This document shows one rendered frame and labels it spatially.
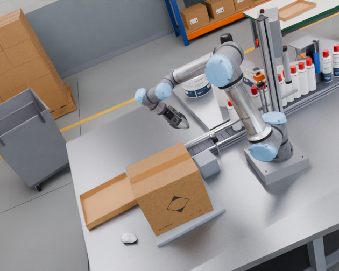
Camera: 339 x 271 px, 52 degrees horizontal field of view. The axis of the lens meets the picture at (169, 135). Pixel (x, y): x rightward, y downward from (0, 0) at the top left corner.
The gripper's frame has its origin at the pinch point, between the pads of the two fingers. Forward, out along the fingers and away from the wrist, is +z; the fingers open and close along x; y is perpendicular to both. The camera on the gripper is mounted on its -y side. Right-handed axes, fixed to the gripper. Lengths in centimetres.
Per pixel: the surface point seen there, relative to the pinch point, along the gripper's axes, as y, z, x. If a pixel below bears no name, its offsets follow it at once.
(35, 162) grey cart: 164, -2, 142
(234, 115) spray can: -2.9, 17.6, -20.6
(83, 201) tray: 11, -17, 72
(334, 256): -59, 91, 6
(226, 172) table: -23.0, 21.6, 5.2
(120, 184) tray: 9, -6, 52
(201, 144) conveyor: 1.3, 16.3, 4.5
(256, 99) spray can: -2.8, 22.5, -35.1
